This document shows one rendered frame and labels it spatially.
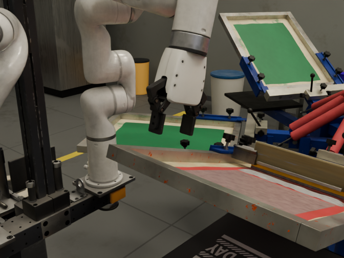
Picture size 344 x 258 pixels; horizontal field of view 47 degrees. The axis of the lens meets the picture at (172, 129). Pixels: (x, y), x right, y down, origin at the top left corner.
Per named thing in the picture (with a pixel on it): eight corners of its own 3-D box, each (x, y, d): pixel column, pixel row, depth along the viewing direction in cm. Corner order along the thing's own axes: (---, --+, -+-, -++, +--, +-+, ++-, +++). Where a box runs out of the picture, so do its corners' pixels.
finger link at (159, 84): (177, 74, 76) (172, 103, 76) (148, 71, 70) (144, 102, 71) (181, 76, 75) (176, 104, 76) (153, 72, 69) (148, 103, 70)
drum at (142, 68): (154, 92, 684) (153, 59, 664) (140, 96, 658) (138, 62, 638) (139, 89, 705) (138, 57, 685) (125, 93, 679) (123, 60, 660)
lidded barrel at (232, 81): (249, 113, 572) (252, 72, 551) (230, 121, 538) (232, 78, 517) (221, 106, 603) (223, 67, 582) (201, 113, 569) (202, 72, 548)
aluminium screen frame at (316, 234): (315, 252, 68) (321, 231, 68) (105, 157, 106) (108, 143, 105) (404, 214, 128) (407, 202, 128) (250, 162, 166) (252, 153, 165)
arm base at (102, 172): (71, 177, 133) (67, 134, 128) (100, 165, 142) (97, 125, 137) (102, 192, 124) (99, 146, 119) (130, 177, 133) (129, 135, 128)
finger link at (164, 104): (170, 83, 76) (166, 110, 77) (153, 81, 72) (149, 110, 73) (181, 85, 74) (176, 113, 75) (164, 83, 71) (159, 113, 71)
